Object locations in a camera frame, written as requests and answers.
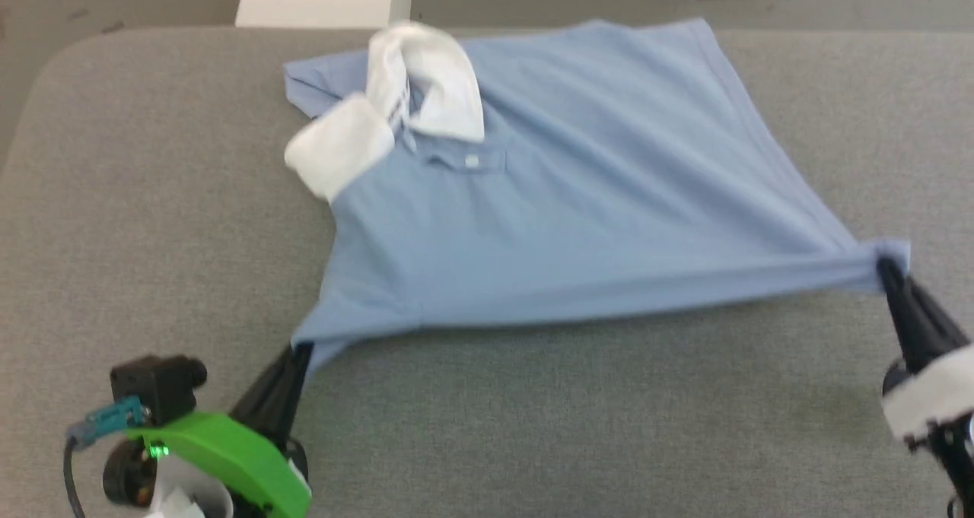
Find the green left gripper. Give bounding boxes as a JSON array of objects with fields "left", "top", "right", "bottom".
[{"left": 102, "top": 343, "right": 314, "bottom": 518}]

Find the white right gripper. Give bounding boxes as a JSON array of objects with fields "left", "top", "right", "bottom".
[{"left": 875, "top": 258, "right": 974, "bottom": 444}]

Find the light blue polo shirt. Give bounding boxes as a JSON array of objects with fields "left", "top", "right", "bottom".
[{"left": 282, "top": 17, "right": 912, "bottom": 375}]

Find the teal left camera connector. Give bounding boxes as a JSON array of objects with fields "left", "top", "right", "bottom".
[{"left": 66, "top": 396, "right": 151, "bottom": 448}]

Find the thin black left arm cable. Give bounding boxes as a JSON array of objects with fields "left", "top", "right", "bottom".
[{"left": 62, "top": 434, "right": 86, "bottom": 518}]

